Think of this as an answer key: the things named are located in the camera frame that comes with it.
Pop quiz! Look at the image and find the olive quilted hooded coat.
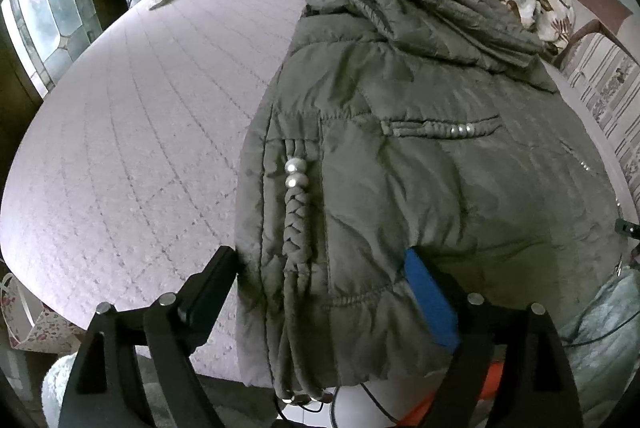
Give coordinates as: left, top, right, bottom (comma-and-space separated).
235, 0, 626, 404

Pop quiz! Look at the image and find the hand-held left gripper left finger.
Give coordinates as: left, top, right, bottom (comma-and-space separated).
57, 245, 240, 428

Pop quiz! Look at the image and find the orange plastic item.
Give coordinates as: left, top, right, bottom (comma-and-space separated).
399, 358, 502, 425

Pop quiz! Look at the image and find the stained glass window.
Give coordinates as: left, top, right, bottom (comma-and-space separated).
0, 0, 103, 96

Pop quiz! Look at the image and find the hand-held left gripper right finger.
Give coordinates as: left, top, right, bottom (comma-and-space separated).
402, 247, 585, 428

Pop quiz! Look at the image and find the pink floral paper bag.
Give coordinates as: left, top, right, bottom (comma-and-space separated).
0, 273, 87, 354

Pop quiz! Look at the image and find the teal cloth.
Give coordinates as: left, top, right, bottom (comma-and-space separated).
557, 268, 640, 428

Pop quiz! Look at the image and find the black cable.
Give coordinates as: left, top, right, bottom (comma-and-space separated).
275, 380, 403, 425

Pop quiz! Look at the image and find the white fluffy item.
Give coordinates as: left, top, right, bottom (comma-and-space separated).
41, 353, 81, 428

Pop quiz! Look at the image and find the striped floral cushion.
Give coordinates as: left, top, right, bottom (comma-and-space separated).
562, 33, 640, 199

